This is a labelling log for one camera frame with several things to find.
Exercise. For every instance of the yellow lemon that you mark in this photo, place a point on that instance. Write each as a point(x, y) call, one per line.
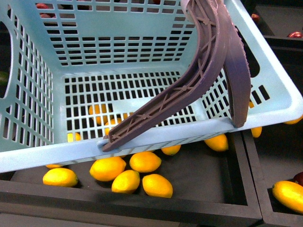
point(145, 162)
point(127, 182)
point(218, 143)
point(157, 186)
point(107, 169)
point(60, 177)

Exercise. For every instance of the yellow lemon centre front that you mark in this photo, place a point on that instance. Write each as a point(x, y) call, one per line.
point(127, 182)

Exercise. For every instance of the yellow mango in right bin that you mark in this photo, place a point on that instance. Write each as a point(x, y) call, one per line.
point(289, 194)

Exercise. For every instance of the yellow lemon centre left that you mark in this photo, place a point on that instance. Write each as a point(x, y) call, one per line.
point(107, 169)

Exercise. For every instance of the brown basket handle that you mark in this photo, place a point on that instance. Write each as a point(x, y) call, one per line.
point(218, 48)

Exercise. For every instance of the yellow lemon front left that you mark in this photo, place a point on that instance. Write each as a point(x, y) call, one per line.
point(60, 177)

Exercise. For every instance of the yellow lemon front right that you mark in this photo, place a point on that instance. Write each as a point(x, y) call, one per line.
point(157, 186)

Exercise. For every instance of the yellow lemon centre back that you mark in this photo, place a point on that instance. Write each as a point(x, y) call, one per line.
point(145, 162)

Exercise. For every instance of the red apple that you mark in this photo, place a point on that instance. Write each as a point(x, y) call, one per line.
point(295, 34)

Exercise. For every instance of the yellow lemon right back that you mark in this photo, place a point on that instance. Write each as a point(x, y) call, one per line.
point(218, 143)

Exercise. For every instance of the light blue plastic basket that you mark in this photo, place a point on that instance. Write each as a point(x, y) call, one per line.
point(67, 55)

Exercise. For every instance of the black lemon bin tray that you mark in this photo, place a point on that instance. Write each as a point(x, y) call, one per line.
point(210, 189)

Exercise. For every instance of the white zip tie right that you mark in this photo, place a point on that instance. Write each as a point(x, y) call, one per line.
point(185, 8)

